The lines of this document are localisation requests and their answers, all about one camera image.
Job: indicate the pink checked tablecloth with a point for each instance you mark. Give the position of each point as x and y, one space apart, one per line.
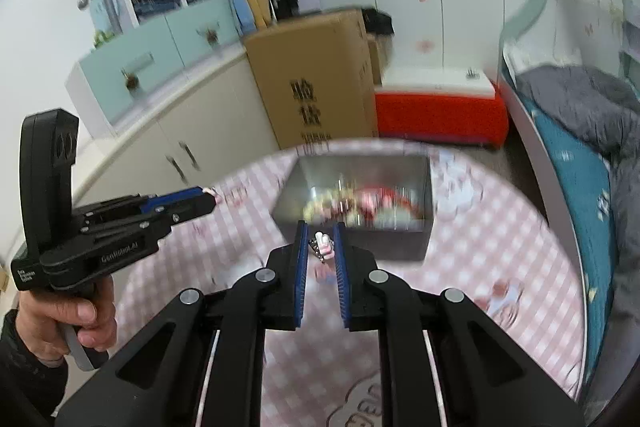
475 257

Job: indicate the teal bunk bed frame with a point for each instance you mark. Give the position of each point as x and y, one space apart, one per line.
520 22

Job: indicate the brown pinecone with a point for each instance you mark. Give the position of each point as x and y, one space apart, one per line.
131 82
212 38

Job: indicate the pink figure charm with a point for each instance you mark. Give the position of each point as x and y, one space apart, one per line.
324 243

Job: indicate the person's left hand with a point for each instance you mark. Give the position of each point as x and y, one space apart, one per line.
70 312

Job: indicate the tall cardboard box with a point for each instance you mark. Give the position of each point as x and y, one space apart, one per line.
310 82

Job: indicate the purple wall shelf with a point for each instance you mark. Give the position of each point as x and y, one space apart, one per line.
631 32

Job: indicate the metal jewelry box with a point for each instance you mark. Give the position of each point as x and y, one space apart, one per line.
360 172

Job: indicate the cream cabinet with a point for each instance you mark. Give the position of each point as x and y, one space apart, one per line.
150 142

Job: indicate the folded blue jeans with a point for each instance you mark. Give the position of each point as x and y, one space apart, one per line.
155 4

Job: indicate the person's left forearm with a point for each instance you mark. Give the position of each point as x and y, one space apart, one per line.
25 387

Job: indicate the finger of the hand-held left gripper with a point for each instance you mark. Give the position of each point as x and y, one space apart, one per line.
190 209
170 197

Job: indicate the wide teal drawer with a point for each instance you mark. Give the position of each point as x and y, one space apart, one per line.
115 57

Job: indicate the teal bed sheet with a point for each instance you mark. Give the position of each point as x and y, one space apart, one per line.
575 187

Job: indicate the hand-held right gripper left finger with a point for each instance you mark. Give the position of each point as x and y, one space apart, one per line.
301 272

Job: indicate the narrow teal drawer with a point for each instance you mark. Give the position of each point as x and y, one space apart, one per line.
200 24

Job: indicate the grey quilt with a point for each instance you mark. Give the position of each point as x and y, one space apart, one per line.
580 102

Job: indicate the red bench with white top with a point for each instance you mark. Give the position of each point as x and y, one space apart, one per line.
440 117

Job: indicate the green plant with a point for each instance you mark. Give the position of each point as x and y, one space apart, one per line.
102 38

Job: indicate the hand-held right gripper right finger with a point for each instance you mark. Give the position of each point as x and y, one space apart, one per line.
340 277

